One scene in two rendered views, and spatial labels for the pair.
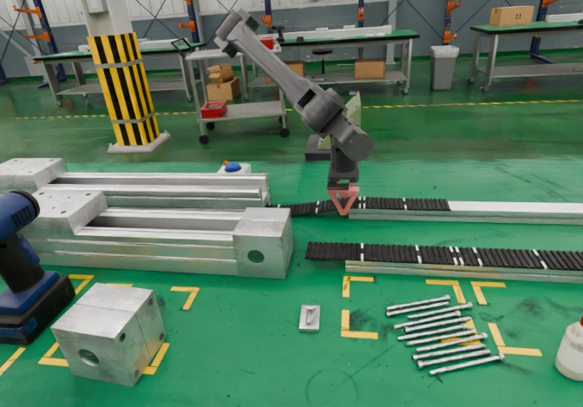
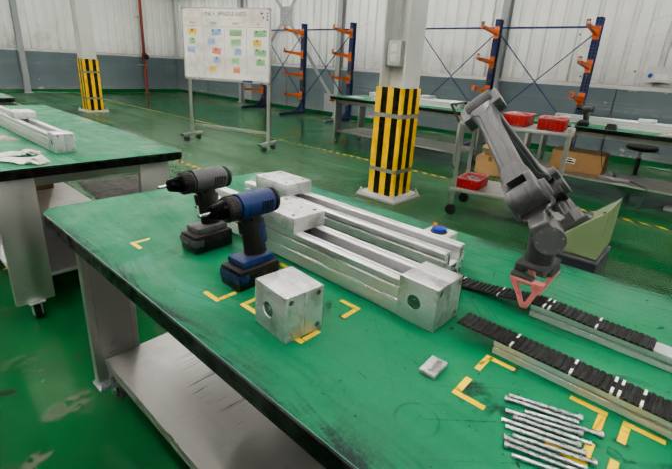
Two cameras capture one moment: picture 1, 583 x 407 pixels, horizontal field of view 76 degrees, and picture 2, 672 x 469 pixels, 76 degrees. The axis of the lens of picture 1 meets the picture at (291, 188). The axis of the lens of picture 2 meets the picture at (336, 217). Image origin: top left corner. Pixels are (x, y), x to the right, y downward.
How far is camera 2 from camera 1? 0.26 m
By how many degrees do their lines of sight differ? 29
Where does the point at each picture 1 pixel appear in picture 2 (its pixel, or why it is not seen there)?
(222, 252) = (388, 287)
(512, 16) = not seen: outside the picture
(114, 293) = (299, 276)
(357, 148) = (546, 241)
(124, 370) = (284, 327)
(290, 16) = (612, 98)
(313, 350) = (421, 388)
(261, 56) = (493, 135)
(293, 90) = (507, 172)
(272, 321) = (401, 355)
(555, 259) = not seen: outside the picture
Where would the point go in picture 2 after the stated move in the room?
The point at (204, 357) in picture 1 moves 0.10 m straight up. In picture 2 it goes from (337, 351) to (341, 303)
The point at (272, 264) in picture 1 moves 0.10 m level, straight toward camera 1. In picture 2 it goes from (425, 314) to (410, 340)
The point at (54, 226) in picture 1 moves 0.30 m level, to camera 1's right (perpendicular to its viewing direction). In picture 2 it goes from (284, 223) to (391, 254)
